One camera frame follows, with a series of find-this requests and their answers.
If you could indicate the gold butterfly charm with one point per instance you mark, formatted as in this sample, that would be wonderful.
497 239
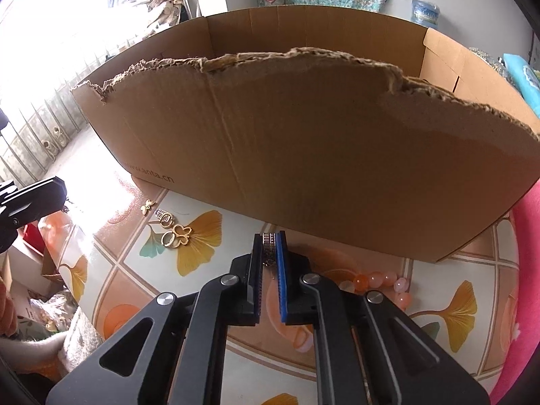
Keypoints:
147 207

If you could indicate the grey sequin cushion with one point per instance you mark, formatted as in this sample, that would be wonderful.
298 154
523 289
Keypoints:
489 61

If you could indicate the beaded bar charm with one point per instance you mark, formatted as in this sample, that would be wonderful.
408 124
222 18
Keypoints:
269 247

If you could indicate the gold abacus charm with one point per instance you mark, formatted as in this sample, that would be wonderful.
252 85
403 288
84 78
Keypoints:
164 218

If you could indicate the blue printed pillow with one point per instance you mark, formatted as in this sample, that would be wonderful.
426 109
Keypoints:
525 76

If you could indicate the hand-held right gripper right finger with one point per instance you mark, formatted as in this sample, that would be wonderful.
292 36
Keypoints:
282 287

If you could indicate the pink flowered blanket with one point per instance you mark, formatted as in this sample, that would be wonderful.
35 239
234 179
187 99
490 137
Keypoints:
523 303

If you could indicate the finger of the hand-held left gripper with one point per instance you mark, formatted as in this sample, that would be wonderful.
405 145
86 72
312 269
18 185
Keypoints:
38 198

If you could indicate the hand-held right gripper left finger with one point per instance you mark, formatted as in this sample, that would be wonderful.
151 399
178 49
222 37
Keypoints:
256 287

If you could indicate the metal window grille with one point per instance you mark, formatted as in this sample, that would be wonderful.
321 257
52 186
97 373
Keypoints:
33 135

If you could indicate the red paper bag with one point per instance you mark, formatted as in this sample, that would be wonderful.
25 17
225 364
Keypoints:
30 234

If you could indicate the leaf printed tablecloth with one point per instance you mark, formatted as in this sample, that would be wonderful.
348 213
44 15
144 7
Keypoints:
126 287

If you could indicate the brown cardboard box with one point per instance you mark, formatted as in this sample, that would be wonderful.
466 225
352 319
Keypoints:
295 147

